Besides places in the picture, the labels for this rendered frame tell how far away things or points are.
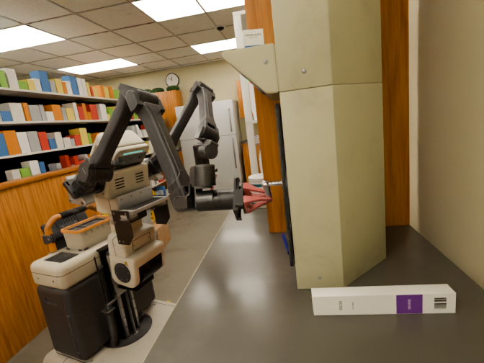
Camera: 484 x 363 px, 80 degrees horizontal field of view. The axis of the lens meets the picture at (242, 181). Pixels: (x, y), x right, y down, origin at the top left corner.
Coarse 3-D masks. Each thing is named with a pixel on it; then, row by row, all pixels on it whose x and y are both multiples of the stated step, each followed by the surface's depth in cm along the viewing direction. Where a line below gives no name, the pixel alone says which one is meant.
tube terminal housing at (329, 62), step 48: (288, 0) 57; (336, 0) 58; (288, 48) 59; (336, 48) 59; (288, 96) 61; (336, 96) 61; (288, 144) 64; (336, 144) 62; (336, 192) 64; (384, 192) 76; (336, 240) 67; (384, 240) 79
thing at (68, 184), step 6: (66, 180) 115; (72, 180) 117; (78, 180) 114; (66, 186) 114; (72, 186) 115; (78, 186) 114; (84, 186) 114; (90, 186) 116; (72, 192) 113; (78, 192) 115; (84, 192) 116; (90, 192) 119; (96, 192) 122; (78, 198) 115
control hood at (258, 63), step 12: (252, 48) 60; (264, 48) 60; (228, 60) 62; (240, 60) 61; (252, 60) 61; (264, 60) 60; (276, 60) 61; (240, 72) 68; (252, 72) 61; (264, 72) 61; (276, 72) 61; (264, 84) 62; (276, 84) 61; (276, 96) 71
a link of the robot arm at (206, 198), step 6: (204, 186) 77; (210, 186) 78; (198, 192) 78; (204, 192) 77; (210, 192) 77; (198, 198) 77; (204, 198) 76; (210, 198) 76; (198, 204) 77; (204, 204) 76; (210, 204) 76; (198, 210) 78; (204, 210) 78; (210, 210) 78
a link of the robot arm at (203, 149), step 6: (198, 132) 114; (198, 138) 112; (204, 138) 110; (204, 144) 109; (210, 144) 106; (216, 144) 107; (198, 150) 110; (204, 150) 105; (210, 150) 106; (216, 150) 108; (204, 156) 107; (210, 156) 107
